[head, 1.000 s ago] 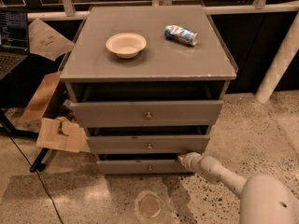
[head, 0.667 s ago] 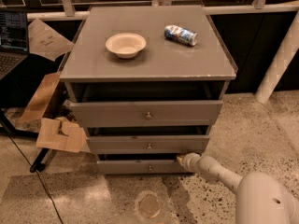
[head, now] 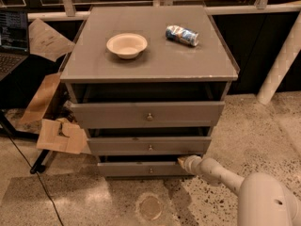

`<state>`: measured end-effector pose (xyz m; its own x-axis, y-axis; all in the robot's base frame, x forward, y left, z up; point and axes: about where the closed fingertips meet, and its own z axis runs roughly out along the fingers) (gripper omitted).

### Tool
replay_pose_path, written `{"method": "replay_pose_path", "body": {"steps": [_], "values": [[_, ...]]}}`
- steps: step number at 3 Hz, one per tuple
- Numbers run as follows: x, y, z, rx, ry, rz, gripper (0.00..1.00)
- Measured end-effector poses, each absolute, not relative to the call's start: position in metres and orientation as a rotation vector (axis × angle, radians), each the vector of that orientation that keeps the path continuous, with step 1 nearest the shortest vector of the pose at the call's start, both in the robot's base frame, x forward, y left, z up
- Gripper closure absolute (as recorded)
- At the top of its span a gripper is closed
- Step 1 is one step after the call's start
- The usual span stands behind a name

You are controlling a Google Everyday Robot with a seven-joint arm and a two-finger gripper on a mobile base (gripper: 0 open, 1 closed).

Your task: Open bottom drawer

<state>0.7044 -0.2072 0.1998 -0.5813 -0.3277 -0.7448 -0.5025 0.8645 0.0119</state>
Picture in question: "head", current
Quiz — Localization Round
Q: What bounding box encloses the grey top drawer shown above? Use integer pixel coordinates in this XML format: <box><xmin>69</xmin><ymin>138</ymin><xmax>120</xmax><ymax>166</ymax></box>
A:
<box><xmin>71</xmin><ymin>102</ymin><xmax>225</xmax><ymax>129</ymax></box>

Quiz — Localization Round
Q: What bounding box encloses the blue crushed soda can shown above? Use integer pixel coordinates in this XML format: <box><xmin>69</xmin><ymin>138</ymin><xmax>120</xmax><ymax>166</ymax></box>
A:
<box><xmin>166</xmin><ymin>25</ymin><xmax>198</xmax><ymax>47</ymax></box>

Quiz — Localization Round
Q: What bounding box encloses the grey drawer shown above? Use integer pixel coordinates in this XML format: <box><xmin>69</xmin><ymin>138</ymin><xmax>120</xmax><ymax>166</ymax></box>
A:
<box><xmin>71</xmin><ymin>102</ymin><xmax>225</xmax><ymax>129</ymax></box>
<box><xmin>87</xmin><ymin>137</ymin><xmax>212</xmax><ymax>155</ymax></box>
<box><xmin>98</xmin><ymin>162</ymin><xmax>189</xmax><ymax>177</ymax></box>

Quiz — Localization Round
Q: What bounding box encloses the tall cardboard flap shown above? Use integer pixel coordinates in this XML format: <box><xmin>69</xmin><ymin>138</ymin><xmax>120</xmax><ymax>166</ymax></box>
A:
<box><xmin>20</xmin><ymin>73</ymin><xmax>60</xmax><ymax>124</ymax></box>

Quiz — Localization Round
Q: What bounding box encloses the black open laptop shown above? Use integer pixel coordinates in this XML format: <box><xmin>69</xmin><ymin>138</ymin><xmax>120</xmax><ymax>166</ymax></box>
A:
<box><xmin>0</xmin><ymin>9</ymin><xmax>30</xmax><ymax>81</ymax></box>

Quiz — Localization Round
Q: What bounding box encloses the black floor cable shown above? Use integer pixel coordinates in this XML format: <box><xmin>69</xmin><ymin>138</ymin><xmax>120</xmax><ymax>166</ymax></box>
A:
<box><xmin>7</xmin><ymin>134</ymin><xmax>66</xmax><ymax>226</ymax></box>

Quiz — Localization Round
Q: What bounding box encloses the white railing bar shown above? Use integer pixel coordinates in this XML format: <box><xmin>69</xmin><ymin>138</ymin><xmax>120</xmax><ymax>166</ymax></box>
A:
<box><xmin>27</xmin><ymin>1</ymin><xmax>301</xmax><ymax>22</ymax></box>

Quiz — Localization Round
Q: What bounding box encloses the grey drawer cabinet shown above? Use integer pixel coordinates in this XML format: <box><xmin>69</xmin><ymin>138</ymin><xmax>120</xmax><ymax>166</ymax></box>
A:
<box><xmin>61</xmin><ymin>6</ymin><xmax>239</xmax><ymax>164</ymax></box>

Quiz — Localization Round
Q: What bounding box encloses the grey middle drawer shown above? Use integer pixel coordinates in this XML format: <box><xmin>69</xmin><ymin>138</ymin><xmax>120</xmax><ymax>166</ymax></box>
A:
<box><xmin>87</xmin><ymin>137</ymin><xmax>212</xmax><ymax>155</ymax></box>

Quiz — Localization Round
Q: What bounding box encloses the grey bottom drawer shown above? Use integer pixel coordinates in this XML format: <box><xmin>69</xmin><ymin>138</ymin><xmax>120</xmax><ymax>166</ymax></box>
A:
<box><xmin>98</xmin><ymin>162</ymin><xmax>189</xmax><ymax>177</ymax></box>

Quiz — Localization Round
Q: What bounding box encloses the low cardboard box flap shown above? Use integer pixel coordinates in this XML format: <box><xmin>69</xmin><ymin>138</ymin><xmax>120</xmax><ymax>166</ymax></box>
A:
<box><xmin>37</xmin><ymin>119</ymin><xmax>87</xmax><ymax>154</ymax></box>

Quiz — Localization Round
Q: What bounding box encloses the white diagonal post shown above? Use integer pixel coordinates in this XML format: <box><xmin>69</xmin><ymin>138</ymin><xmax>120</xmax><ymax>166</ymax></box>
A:
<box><xmin>257</xmin><ymin>12</ymin><xmax>301</xmax><ymax>105</ymax></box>

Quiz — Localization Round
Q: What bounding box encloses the black table leg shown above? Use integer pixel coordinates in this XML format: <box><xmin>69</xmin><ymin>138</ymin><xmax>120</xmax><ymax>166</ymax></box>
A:
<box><xmin>0</xmin><ymin>110</ymin><xmax>50</xmax><ymax>174</ymax></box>

